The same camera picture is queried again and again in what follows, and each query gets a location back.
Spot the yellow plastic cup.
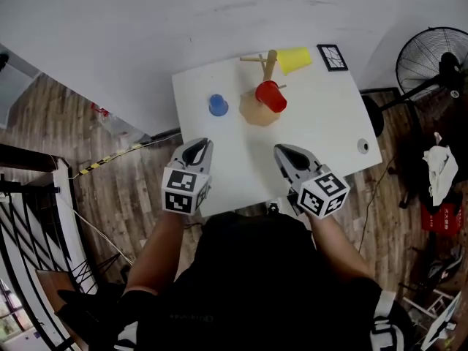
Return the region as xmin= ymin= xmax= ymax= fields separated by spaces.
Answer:
xmin=276 ymin=46 xmax=313 ymax=76

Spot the wooden cup tree stand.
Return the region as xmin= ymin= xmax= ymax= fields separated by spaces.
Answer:
xmin=239 ymin=49 xmax=288 ymax=127

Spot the red box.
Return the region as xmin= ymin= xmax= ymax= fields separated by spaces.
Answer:
xmin=420 ymin=203 xmax=461 ymax=235

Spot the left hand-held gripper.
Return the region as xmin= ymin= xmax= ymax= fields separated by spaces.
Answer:
xmin=161 ymin=137 xmax=215 ymax=218

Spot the black picture frame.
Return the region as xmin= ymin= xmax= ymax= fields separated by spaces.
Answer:
xmin=316 ymin=43 xmax=349 ymax=73

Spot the person's right forearm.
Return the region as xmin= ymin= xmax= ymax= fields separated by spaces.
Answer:
xmin=305 ymin=210 xmax=376 ymax=281

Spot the blue plastic cup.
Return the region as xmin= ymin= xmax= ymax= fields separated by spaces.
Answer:
xmin=208 ymin=94 xmax=230 ymax=117

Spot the brown wooden board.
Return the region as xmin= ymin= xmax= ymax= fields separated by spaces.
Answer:
xmin=34 ymin=268 xmax=85 ymax=343

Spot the white crumpled cloth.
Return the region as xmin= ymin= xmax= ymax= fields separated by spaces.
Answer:
xmin=423 ymin=132 xmax=459 ymax=207

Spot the thin black floor cable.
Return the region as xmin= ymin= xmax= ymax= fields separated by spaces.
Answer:
xmin=358 ymin=157 xmax=396 ymax=254

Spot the clear red plastic bag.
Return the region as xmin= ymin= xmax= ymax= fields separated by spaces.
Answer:
xmin=91 ymin=102 xmax=151 ymax=146

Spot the black floor cable cover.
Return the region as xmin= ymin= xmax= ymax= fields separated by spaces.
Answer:
xmin=149 ymin=128 xmax=182 ymax=142

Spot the thin white cord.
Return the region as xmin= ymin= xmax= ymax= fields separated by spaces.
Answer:
xmin=71 ymin=206 xmax=135 ymax=266

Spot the yellow black striped tape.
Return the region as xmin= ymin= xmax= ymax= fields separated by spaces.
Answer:
xmin=78 ymin=143 xmax=142 ymax=177

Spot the black stair railing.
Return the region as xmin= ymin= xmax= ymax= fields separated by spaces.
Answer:
xmin=0 ymin=144 xmax=99 ymax=351

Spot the red plastic cup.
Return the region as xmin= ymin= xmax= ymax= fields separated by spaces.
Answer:
xmin=254 ymin=80 xmax=288 ymax=113

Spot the white black shoulder strap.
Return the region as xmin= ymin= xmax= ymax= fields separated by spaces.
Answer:
xmin=369 ymin=290 xmax=407 ymax=351
xmin=115 ymin=320 xmax=140 ymax=351

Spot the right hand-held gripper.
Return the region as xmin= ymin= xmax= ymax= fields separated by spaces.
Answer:
xmin=273 ymin=143 xmax=351 ymax=220

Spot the white wooden frame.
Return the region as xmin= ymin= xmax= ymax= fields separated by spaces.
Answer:
xmin=398 ymin=283 xmax=454 ymax=317

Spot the black office chair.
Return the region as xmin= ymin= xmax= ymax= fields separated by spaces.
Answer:
xmin=398 ymin=122 xmax=468 ymax=210

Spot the black standing fan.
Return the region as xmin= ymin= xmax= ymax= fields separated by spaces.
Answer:
xmin=360 ymin=26 xmax=468 ymax=138

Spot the person's left forearm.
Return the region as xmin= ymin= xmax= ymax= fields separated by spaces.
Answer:
xmin=124 ymin=210 xmax=187 ymax=295

